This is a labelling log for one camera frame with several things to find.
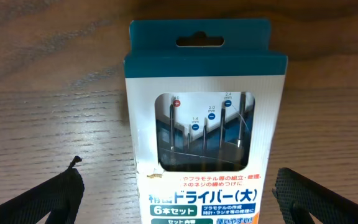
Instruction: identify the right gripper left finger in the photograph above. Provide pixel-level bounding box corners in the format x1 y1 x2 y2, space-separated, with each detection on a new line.
0 156 85 224

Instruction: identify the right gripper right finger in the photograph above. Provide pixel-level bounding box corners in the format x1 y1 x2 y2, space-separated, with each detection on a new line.
272 167 358 224

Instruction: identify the blue white cardboard box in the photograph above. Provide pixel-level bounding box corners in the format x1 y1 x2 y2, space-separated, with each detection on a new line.
124 18 288 224

